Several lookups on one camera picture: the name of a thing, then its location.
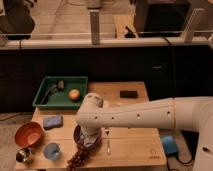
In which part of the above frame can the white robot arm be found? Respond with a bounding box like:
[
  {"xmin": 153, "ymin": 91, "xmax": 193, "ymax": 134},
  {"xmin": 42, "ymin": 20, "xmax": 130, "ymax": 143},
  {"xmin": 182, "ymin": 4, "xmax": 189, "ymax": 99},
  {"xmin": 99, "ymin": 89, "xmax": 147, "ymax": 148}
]
[{"xmin": 76, "ymin": 93, "xmax": 213, "ymax": 171}]

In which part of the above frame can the blue glass cup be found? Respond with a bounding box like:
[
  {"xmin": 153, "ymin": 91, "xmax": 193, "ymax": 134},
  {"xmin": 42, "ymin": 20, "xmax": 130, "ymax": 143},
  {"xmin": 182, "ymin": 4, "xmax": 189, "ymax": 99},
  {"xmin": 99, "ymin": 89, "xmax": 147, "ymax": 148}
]
[{"xmin": 43, "ymin": 143, "xmax": 61, "ymax": 161}]

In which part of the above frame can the silver metal cup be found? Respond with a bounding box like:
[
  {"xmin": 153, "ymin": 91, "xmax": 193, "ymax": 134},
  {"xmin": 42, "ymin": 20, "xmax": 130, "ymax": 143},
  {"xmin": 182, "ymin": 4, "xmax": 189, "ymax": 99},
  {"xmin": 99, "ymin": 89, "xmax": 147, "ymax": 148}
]
[{"xmin": 16, "ymin": 148, "xmax": 33, "ymax": 164}]

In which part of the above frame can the dark purple bowl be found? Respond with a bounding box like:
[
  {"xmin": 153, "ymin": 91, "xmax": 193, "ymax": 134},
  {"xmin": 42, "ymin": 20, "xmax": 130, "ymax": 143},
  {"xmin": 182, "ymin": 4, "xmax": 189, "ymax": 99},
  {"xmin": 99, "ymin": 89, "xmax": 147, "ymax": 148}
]
[{"xmin": 73, "ymin": 125, "xmax": 102, "ymax": 150}]

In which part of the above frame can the silver fork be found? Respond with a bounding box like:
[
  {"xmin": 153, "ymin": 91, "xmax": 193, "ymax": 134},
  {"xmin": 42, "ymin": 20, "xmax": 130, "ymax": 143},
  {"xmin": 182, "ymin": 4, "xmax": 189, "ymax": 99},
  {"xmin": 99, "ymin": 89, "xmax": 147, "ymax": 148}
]
[{"xmin": 104, "ymin": 128, "xmax": 111, "ymax": 155}]

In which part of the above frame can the bunch of dark grapes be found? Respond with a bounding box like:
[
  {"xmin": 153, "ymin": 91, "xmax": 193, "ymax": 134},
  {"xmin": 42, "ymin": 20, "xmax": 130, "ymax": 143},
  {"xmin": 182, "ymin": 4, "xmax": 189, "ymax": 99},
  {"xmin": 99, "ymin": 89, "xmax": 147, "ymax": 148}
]
[{"xmin": 67, "ymin": 144, "xmax": 89, "ymax": 171}]

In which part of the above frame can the blue sponge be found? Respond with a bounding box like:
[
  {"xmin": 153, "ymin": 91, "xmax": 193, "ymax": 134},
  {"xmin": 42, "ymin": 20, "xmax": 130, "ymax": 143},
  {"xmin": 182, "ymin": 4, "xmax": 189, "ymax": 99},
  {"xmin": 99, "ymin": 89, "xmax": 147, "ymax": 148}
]
[{"xmin": 43, "ymin": 115, "xmax": 63, "ymax": 130}]

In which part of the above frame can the yellow red apple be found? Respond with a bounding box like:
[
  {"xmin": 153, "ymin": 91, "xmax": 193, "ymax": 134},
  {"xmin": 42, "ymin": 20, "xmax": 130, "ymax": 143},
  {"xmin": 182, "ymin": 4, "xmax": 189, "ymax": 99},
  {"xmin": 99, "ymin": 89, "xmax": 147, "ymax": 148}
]
[{"xmin": 68, "ymin": 89, "xmax": 80, "ymax": 101}]

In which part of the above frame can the green plastic tray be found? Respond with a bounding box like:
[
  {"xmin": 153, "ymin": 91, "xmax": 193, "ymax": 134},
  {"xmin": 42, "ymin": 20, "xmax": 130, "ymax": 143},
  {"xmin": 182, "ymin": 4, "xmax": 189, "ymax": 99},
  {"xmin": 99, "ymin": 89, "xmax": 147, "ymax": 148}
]
[{"xmin": 33, "ymin": 76, "xmax": 88, "ymax": 110}]

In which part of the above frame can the black rectangular sponge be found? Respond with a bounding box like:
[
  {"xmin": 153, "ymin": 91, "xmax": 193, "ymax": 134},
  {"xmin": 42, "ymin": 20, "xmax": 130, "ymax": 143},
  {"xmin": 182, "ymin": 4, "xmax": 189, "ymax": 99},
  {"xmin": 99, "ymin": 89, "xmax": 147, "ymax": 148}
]
[{"xmin": 120, "ymin": 90, "xmax": 138, "ymax": 98}]

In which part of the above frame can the orange bowl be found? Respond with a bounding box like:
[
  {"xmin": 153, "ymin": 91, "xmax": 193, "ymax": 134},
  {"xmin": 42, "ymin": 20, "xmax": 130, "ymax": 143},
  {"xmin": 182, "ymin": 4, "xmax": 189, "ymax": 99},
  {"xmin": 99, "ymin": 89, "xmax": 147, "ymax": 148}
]
[{"xmin": 15, "ymin": 122, "xmax": 44, "ymax": 148}]

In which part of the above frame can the black dish brush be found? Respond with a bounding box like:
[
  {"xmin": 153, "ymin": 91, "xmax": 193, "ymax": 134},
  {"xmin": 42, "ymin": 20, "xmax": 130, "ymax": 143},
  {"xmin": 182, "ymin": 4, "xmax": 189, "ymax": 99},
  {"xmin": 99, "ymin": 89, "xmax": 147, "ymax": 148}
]
[{"xmin": 40, "ymin": 80, "xmax": 65, "ymax": 104}]

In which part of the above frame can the black office chair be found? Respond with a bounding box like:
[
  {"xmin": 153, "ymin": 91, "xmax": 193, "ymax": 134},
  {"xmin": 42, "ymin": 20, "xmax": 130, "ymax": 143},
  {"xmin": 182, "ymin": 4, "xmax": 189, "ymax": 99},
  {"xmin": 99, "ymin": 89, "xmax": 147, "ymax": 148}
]
[{"xmin": 0, "ymin": 0, "xmax": 35, "ymax": 40}]

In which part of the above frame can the dark cabinet box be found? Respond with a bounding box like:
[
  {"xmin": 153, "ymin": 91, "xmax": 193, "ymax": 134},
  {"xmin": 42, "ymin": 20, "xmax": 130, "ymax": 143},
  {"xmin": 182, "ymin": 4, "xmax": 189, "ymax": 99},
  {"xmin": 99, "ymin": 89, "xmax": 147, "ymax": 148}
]
[{"xmin": 134, "ymin": 0, "xmax": 191, "ymax": 32}]

